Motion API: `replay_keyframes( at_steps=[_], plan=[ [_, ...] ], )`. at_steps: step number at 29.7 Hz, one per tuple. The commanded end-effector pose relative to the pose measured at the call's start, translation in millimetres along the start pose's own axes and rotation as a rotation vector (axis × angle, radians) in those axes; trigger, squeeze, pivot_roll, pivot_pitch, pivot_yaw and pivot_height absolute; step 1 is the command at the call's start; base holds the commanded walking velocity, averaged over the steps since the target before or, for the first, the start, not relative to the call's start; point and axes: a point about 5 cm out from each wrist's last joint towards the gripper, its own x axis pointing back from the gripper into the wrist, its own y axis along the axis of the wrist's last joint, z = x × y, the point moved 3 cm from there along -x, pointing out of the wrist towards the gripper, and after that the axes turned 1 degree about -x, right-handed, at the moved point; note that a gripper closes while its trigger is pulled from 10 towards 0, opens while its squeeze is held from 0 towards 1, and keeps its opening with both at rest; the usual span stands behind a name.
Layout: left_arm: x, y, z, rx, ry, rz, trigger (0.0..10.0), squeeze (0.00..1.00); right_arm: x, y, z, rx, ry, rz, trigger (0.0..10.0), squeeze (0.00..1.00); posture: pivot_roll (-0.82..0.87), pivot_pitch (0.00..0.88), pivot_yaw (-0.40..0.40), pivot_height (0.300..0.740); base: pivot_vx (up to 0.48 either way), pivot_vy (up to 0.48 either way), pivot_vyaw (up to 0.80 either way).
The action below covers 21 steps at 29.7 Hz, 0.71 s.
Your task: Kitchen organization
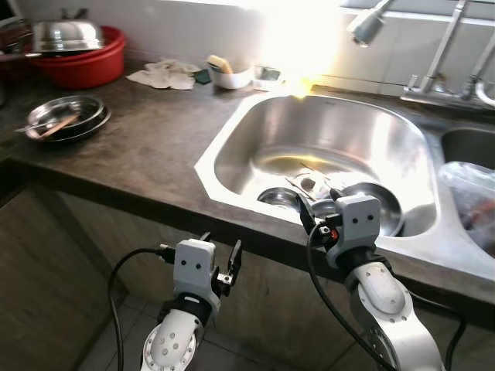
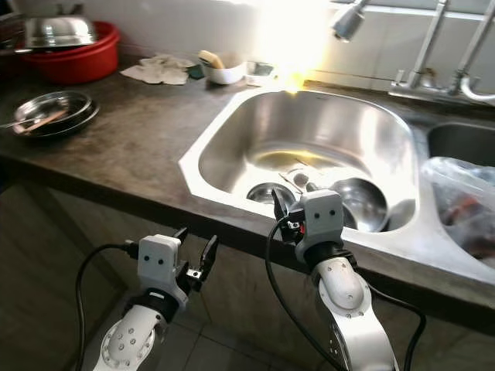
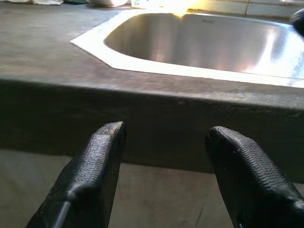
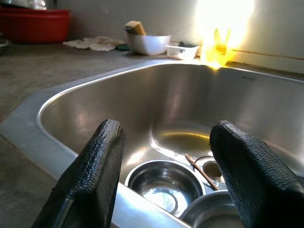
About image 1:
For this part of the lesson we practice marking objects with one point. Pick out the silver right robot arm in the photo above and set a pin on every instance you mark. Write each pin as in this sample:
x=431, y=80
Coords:
x=387, y=309

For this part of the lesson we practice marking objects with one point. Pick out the green scouring pad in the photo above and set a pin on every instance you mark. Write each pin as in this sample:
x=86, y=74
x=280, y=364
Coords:
x=203, y=76

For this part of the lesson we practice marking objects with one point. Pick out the small clear plastic container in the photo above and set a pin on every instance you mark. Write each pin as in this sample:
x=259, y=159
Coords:
x=267, y=77

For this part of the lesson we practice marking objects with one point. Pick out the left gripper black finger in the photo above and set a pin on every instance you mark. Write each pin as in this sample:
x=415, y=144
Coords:
x=235, y=255
x=205, y=237

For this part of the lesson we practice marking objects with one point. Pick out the yellow sponge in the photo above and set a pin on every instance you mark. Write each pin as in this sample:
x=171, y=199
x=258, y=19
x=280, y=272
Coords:
x=220, y=63

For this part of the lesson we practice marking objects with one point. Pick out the round steel bowl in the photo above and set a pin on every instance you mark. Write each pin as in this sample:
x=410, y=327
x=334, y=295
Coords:
x=390, y=209

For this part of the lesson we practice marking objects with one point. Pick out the wooden chopstick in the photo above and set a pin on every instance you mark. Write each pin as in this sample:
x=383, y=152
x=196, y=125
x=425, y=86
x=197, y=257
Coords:
x=63, y=128
x=60, y=124

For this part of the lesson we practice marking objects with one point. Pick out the small white bowl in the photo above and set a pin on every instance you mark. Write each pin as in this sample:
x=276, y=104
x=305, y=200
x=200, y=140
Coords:
x=232, y=79

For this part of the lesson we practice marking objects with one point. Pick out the deep round steel plate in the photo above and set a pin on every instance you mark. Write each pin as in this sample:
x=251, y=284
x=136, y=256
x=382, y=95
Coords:
x=77, y=108

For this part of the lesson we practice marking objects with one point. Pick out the small steel bowl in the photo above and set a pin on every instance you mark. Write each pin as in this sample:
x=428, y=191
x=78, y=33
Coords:
x=274, y=199

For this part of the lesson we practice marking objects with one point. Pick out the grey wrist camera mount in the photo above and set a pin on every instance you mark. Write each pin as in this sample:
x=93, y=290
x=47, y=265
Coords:
x=193, y=267
x=360, y=220

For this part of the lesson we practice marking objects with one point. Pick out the tall chrome faucet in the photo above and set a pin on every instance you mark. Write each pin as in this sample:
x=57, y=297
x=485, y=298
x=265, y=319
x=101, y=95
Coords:
x=445, y=46

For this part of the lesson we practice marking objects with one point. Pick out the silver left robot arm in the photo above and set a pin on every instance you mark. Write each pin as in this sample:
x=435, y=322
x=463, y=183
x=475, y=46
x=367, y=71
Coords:
x=174, y=340

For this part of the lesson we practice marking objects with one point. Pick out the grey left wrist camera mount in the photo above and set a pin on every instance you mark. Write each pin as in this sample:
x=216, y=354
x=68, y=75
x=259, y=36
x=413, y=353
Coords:
x=193, y=267

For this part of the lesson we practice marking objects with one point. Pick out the chrome faucet spray head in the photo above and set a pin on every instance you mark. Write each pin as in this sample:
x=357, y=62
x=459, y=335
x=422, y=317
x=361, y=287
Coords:
x=367, y=27

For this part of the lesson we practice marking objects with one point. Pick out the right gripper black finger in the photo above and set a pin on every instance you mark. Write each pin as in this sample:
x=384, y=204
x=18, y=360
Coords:
x=308, y=215
x=337, y=194

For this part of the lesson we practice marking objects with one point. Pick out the domed steel lid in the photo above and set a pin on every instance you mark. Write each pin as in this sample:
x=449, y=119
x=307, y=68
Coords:
x=69, y=37

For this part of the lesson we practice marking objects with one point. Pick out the stainless steel double sink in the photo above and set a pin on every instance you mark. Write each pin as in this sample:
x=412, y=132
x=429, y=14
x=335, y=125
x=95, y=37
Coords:
x=340, y=131

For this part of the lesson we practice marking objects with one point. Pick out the white crumpled cloth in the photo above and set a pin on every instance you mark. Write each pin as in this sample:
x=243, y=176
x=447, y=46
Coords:
x=162, y=76

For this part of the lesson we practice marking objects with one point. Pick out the curved chrome faucet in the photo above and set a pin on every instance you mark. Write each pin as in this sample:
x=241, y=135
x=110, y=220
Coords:
x=481, y=69

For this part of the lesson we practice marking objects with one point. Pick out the steel spoon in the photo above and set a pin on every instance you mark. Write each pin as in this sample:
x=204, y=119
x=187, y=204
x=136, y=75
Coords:
x=31, y=127

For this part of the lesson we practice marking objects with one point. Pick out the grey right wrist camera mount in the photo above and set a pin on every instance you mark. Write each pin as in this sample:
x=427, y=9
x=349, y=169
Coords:
x=360, y=220

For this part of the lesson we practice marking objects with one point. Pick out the clear plastic bag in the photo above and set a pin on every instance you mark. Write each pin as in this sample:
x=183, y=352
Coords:
x=472, y=201

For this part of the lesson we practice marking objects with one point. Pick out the red plastic basin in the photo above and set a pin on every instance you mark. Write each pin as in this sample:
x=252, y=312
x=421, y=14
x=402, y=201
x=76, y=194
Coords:
x=85, y=71

